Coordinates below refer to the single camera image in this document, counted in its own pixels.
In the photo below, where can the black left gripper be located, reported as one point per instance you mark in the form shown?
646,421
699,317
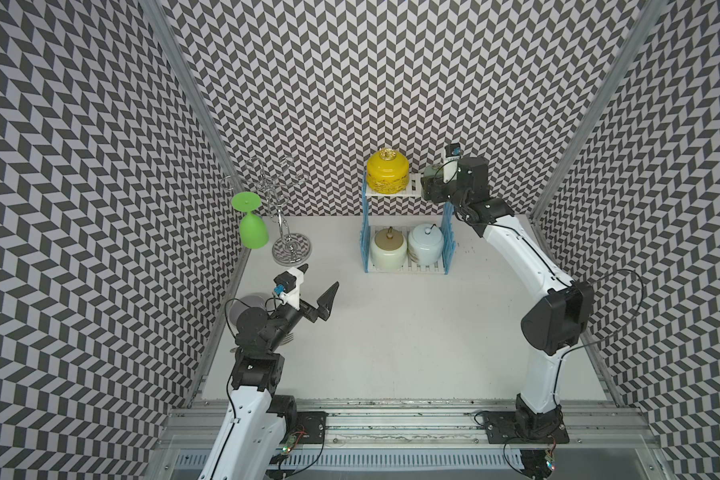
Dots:
322,309

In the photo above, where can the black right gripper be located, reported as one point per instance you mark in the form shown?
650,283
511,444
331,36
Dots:
434,184

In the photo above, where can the blue white wooden shelf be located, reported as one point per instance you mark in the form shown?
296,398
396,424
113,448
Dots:
413,191

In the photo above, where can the pale blue ceramic canister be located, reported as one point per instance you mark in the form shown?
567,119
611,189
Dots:
425,244

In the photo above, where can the yellow ceramic canister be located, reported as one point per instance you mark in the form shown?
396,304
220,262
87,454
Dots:
387,171

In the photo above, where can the cream canister with tan lid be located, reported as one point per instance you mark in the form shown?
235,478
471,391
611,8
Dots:
388,249

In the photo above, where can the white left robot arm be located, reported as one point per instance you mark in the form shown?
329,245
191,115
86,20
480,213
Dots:
258,420

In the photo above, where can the lilac ceramic bowl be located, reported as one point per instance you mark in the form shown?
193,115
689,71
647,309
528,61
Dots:
236,307

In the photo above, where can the green plastic wine glass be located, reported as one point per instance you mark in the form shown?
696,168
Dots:
252,229

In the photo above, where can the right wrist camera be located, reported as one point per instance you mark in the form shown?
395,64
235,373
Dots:
451,151

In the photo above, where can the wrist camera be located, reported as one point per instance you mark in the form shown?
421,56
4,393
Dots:
451,151
288,283

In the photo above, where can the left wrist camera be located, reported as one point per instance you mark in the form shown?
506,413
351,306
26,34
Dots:
288,283

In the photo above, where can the chrome wire glass rack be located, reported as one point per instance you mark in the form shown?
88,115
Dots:
270,182

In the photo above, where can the aluminium right corner post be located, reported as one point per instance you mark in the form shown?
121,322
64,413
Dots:
647,19

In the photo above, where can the aluminium corner post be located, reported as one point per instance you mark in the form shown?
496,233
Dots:
163,33
647,19

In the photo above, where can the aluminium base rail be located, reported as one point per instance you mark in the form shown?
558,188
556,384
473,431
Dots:
412,435

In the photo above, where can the aluminium left corner post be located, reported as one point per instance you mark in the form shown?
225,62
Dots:
163,33

